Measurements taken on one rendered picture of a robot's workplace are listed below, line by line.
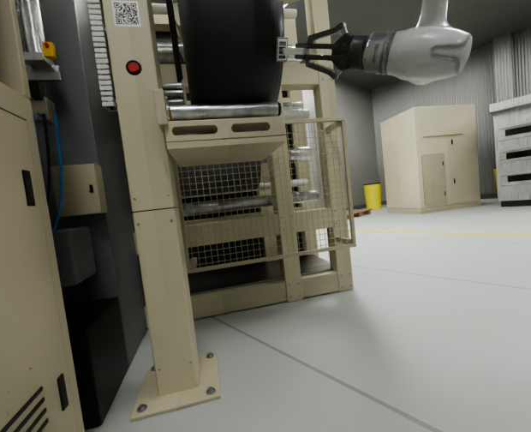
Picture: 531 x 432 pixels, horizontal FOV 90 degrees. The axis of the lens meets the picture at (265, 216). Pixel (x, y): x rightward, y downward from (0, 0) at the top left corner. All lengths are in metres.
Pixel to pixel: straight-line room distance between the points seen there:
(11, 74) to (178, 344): 0.84
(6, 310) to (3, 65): 0.52
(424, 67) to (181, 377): 1.11
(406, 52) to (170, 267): 0.86
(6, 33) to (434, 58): 0.92
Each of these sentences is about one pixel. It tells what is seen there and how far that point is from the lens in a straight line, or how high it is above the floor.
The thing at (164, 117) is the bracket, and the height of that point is 0.87.
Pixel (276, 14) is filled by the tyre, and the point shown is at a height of 1.11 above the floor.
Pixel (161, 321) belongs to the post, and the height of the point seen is 0.26.
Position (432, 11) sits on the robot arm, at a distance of 0.93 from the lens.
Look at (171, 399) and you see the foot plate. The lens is 1.08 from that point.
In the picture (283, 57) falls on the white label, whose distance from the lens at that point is 0.92.
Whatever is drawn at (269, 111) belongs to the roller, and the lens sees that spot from 0.91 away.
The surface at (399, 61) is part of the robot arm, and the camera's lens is 0.75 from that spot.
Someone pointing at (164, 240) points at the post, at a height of 0.52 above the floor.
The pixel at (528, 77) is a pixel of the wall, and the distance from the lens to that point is 8.83.
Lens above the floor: 0.62
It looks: 4 degrees down
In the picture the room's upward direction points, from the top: 6 degrees counter-clockwise
